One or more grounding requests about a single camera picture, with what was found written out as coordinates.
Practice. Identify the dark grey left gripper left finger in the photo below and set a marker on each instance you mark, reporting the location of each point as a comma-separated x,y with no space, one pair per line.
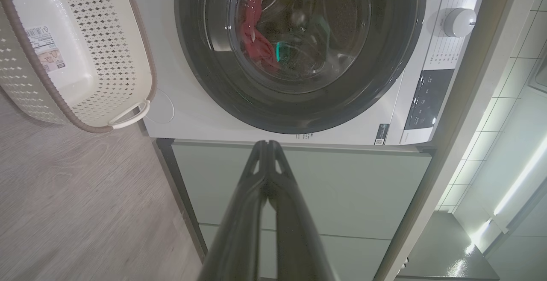
239,229

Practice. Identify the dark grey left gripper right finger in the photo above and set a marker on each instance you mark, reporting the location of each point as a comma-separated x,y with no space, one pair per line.
295,234

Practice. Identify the washing machine door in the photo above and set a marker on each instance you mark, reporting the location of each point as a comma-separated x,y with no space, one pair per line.
196,71

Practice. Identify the red and white garment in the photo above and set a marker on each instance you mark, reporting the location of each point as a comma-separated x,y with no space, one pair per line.
256,46

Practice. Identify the white front-load washing machine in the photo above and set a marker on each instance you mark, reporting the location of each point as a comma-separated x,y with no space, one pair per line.
192,114

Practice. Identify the cream perforated laundry basket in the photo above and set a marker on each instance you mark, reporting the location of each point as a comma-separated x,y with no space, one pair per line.
107,37

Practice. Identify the white round plastic knob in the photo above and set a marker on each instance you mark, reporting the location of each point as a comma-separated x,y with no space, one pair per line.
458,22

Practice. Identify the pale green cabinet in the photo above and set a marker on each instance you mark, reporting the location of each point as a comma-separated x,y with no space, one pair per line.
363,195

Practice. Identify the round white filter cover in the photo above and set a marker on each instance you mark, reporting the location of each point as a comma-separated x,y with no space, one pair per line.
164,108

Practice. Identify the beige counter edge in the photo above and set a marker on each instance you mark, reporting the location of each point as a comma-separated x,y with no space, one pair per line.
470,101

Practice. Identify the white LED light strip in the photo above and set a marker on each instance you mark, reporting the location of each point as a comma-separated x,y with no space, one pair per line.
517,182

